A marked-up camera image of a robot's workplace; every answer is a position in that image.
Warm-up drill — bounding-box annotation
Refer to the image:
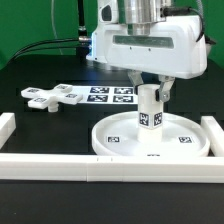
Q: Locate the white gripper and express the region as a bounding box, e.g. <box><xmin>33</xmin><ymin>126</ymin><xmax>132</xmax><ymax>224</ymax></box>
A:
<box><xmin>91</xmin><ymin>16</ymin><xmax>207</xmax><ymax>102</ymax></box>

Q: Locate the white round table top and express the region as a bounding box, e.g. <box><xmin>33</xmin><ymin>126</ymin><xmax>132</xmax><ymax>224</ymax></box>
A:
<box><xmin>92</xmin><ymin>111</ymin><xmax>210</xmax><ymax>159</ymax></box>

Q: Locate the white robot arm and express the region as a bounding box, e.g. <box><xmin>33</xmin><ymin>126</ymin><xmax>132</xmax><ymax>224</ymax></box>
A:
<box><xmin>87</xmin><ymin>0</ymin><xmax>207</xmax><ymax>102</ymax></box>

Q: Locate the white marker sheet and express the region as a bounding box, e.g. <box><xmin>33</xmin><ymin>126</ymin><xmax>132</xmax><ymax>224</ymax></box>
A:
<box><xmin>72</xmin><ymin>86</ymin><xmax>138</xmax><ymax>105</ymax></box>

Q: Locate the white right fence bar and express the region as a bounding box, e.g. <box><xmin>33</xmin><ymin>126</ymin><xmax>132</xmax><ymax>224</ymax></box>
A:
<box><xmin>201</xmin><ymin>116</ymin><xmax>224</xmax><ymax>157</ymax></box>

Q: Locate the white fence bar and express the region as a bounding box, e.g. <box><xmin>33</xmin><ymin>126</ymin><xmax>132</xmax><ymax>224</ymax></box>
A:
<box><xmin>0</xmin><ymin>153</ymin><xmax>224</xmax><ymax>183</ymax></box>
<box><xmin>201</xmin><ymin>116</ymin><xmax>224</xmax><ymax>157</ymax></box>
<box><xmin>0</xmin><ymin>113</ymin><xmax>16</xmax><ymax>149</ymax></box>

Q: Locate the white cross-shaped table base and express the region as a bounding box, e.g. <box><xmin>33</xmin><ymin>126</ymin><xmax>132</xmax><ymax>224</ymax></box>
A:
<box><xmin>21</xmin><ymin>84</ymin><xmax>83</xmax><ymax>113</ymax></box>

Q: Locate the white left fence bar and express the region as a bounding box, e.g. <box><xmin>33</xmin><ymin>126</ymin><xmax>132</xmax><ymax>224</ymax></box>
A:
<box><xmin>0</xmin><ymin>113</ymin><xmax>16</xmax><ymax>149</ymax></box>

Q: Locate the white front fence bar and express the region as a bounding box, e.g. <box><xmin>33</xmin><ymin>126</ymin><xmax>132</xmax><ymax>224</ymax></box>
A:
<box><xmin>0</xmin><ymin>153</ymin><xmax>224</xmax><ymax>183</ymax></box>

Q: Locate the black upright cable connector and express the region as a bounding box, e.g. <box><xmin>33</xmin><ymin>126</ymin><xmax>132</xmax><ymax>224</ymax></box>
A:
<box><xmin>77</xmin><ymin>0</ymin><xmax>88</xmax><ymax>57</ymax></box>

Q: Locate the thin white cable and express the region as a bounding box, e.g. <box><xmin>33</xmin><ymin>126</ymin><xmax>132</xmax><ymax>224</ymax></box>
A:
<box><xmin>50</xmin><ymin>0</ymin><xmax>64</xmax><ymax>56</ymax></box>

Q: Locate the black cable bundle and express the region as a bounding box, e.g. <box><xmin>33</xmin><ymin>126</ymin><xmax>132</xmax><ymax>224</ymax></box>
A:
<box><xmin>8</xmin><ymin>37</ymin><xmax>93</xmax><ymax>64</ymax></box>

